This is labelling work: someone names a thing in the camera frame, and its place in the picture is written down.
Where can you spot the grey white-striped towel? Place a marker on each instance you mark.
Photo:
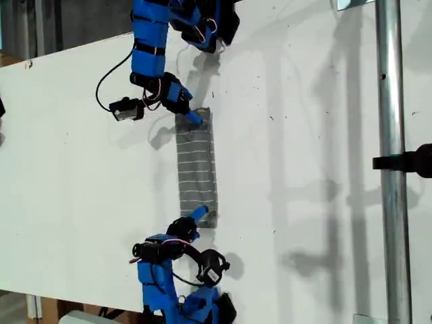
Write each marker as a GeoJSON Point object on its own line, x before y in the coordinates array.
{"type": "Point", "coordinates": [197, 168]}

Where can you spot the white plastic container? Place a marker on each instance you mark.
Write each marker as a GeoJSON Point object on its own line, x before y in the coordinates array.
{"type": "Point", "coordinates": [84, 318]}

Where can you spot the brown cardboard box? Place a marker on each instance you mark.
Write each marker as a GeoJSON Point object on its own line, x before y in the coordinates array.
{"type": "Point", "coordinates": [8, 60]}

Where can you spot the black object at table edge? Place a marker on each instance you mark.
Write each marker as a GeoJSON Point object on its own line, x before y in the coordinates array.
{"type": "Point", "coordinates": [1, 108]}

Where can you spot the white table leg bracket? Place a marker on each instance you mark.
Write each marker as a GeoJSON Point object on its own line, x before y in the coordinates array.
{"type": "Point", "coordinates": [33, 305]}

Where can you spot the steel post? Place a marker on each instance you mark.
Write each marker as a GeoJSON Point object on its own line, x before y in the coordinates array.
{"type": "Point", "coordinates": [393, 168]}

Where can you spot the black post clamp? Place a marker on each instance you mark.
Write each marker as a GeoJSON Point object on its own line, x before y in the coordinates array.
{"type": "Point", "coordinates": [405, 161]}

